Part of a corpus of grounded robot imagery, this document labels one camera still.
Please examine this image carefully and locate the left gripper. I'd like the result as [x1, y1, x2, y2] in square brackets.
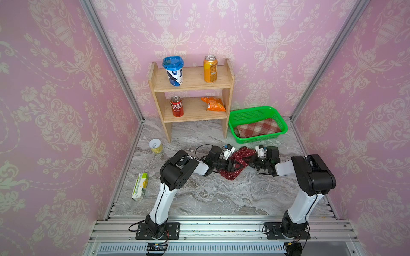
[212, 158, 243, 172]

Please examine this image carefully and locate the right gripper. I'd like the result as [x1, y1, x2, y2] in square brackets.
[243, 153, 271, 171]

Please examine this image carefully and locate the red polka dot skirt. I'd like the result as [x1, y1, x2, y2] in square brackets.
[216, 147, 256, 181]

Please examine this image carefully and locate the red plaid skirt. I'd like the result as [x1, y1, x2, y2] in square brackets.
[234, 118, 281, 139]

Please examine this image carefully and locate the green plastic basket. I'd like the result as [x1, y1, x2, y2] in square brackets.
[228, 106, 288, 144]

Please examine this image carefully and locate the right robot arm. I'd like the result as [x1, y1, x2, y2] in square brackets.
[249, 146, 336, 239]

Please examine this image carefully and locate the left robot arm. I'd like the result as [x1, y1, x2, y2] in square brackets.
[145, 146, 239, 239]

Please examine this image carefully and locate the orange snack bag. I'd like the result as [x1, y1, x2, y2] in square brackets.
[201, 97, 226, 112]

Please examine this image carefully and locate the wooden two-tier shelf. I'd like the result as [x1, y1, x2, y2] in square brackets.
[148, 59, 235, 142]

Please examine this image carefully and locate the red cola can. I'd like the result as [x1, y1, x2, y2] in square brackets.
[170, 96, 184, 117]

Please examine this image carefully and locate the small yellow tin can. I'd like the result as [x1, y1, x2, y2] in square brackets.
[149, 139, 163, 154]

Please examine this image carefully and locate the green white carton box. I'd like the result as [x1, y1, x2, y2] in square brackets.
[131, 172, 149, 201]

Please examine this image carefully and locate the black connector box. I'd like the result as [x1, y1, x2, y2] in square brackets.
[284, 242, 303, 256]

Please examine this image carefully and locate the orange soda can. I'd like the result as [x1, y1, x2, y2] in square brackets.
[204, 55, 218, 83]

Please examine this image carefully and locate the small black circuit board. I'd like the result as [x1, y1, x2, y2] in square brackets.
[146, 243, 169, 254]

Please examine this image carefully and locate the blue lidded cup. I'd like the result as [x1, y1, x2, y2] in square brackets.
[162, 56, 184, 87]

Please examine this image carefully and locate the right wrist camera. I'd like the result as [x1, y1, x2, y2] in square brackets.
[255, 145, 267, 159]

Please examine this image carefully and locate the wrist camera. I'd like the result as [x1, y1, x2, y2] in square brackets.
[222, 144, 236, 161]
[255, 145, 267, 159]

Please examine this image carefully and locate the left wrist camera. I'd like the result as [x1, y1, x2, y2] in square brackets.
[222, 144, 236, 161]

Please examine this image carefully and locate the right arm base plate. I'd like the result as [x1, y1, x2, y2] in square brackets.
[263, 222, 311, 240]

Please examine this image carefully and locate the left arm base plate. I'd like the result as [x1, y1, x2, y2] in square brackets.
[135, 223, 180, 240]

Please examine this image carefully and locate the aluminium front rail frame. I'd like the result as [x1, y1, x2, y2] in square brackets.
[84, 215, 365, 256]

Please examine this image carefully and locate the right aluminium corner post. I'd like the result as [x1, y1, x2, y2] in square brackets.
[289, 0, 370, 124]

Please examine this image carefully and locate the aluminium corner post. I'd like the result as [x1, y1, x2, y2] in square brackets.
[79, 0, 144, 123]
[289, 0, 370, 124]

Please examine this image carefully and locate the left aluminium corner post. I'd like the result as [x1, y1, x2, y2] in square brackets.
[79, 0, 144, 123]

